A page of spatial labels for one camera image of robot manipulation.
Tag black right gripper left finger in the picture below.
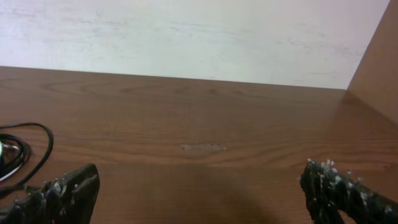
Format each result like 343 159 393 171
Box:
1 163 100 224

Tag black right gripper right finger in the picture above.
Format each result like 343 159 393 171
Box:
299 159 397 224

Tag thick black cable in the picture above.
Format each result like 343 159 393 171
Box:
0 122 55 197

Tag white usb cable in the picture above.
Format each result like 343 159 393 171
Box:
0 139 25 183

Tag wooden side panel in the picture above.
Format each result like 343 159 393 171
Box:
348 0 397 124

